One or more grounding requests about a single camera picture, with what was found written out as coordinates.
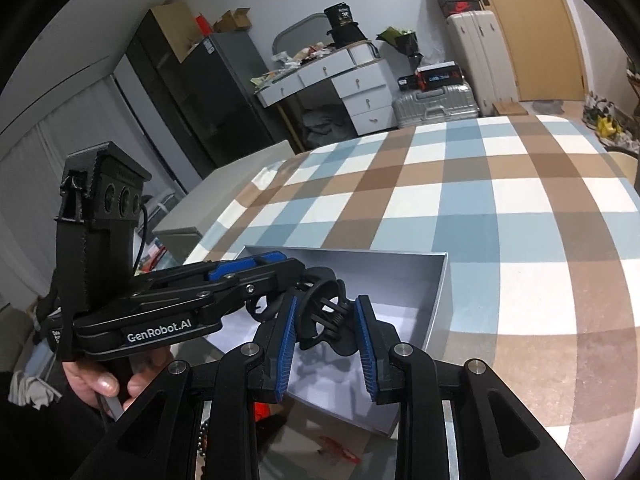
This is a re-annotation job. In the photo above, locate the silver grey cardboard box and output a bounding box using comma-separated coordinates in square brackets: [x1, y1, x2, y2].
[205, 245, 452, 437]

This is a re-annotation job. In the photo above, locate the plaid checked bed cover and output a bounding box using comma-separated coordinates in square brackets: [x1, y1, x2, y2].
[190, 115, 639, 479]

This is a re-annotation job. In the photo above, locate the silver ribbed suitcase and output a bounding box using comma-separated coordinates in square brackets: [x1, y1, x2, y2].
[392, 82, 480, 128]

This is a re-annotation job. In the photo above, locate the person's left hand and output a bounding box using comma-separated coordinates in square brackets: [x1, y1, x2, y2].
[62, 347, 174, 410]

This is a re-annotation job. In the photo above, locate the black plastic clip ornament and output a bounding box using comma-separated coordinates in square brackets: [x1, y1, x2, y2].
[246, 266, 359, 356]

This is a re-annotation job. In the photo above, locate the wooden door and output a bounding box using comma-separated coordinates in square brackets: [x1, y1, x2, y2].
[485, 0, 585, 101]

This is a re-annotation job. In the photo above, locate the white upright suitcase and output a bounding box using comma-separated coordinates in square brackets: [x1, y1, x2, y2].
[446, 11, 518, 116]

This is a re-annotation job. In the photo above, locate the white dressing table with drawers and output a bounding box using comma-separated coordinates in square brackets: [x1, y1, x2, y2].
[256, 40, 399, 151]

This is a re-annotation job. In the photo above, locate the black red box on suitcase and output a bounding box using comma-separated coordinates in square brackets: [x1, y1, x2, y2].
[414, 61, 464, 91]

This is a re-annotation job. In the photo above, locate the black bag on dresser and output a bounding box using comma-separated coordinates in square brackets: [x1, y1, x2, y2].
[323, 2, 367, 49]

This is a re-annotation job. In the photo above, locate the black cabinet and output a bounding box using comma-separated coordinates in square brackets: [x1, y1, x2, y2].
[126, 2, 292, 178]

